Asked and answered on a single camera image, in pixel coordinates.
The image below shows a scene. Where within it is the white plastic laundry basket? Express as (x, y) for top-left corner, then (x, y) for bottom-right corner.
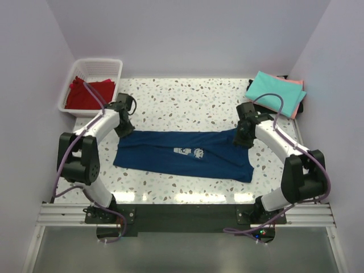
(58, 58), (123, 117)

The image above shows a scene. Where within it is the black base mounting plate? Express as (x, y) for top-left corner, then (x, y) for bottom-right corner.
(83, 204), (287, 242)

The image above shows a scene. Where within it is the folded salmon pink t-shirt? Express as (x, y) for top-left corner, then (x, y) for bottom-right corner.
(275, 76), (306, 119)

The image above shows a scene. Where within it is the navy blue t-shirt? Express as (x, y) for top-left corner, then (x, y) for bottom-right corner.
(113, 129), (254, 183)

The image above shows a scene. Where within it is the red t-shirt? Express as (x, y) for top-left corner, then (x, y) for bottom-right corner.
(65, 76), (115, 110)

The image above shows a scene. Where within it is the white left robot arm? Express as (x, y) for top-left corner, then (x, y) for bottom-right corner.
(57, 93), (137, 223)

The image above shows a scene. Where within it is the folded teal t-shirt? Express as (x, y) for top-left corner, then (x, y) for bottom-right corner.
(245, 70), (307, 119)

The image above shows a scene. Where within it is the aluminium extrusion rail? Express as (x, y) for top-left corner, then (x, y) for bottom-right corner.
(36, 203), (336, 228)

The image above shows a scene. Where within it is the folded black t-shirt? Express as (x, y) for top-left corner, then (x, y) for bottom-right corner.
(246, 75), (304, 119)

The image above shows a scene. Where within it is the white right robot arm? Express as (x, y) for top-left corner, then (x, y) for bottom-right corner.
(233, 102), (330, 224)

